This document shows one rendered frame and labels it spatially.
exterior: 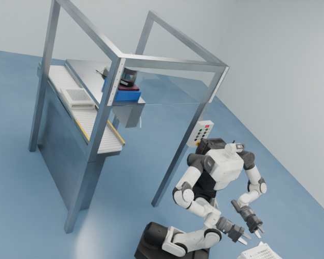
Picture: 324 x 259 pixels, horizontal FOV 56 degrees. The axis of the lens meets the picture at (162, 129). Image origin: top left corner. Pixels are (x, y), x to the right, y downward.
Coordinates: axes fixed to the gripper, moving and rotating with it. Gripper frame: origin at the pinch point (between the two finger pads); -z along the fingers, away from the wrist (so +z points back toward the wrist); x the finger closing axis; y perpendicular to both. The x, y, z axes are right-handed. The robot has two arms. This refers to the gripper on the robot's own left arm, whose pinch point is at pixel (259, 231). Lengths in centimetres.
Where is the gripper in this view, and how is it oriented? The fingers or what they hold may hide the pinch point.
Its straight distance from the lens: 221.1
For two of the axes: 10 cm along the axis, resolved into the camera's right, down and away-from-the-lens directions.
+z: -3.4, -6.1, 7.1
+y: -8.8, -0.7, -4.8
